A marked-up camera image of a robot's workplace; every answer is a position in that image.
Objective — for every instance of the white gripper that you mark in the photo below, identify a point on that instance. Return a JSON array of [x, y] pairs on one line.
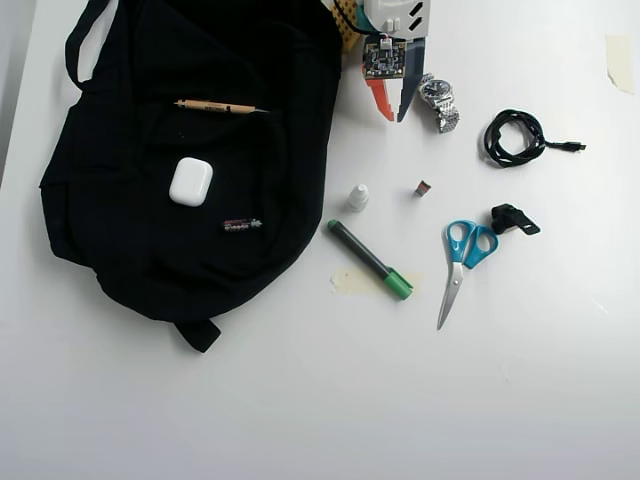
[[413, 75]]

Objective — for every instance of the red and black usb stick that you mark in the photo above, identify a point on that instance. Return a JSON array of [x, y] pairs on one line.
[[422, 190]]

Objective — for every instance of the teal and white robot arm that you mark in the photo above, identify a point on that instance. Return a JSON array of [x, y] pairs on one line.
[[364, 22]]

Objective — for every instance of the silver metal wristwatch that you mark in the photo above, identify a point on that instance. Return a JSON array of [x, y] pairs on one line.
[[440, 95]]

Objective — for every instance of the yellow perforated plastic part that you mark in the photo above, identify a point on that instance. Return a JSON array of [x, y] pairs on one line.
[[347, 30]]

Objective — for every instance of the small white dropper bottle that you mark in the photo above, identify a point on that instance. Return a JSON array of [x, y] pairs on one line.
[[358, 199]]

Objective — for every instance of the green and black marker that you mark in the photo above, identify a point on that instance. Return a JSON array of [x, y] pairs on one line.
[[362, 255]]

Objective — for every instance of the stained beige tape patch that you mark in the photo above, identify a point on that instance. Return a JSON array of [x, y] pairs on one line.
[[352, 282]]

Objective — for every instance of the black cylindrical battery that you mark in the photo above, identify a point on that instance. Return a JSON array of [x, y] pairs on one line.
[[241, 225]]

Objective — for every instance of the beige masking tape strip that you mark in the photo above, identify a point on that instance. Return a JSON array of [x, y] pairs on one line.
[[620, 62]]

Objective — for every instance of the white earbuds case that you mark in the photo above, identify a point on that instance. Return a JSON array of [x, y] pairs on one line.
[[190, 180]]

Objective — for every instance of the black fabric backpack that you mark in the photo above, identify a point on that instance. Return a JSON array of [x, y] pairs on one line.
[[150, 260]]

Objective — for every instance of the gripper camera circuit board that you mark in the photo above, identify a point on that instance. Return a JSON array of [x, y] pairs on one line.
[[382, 60]]

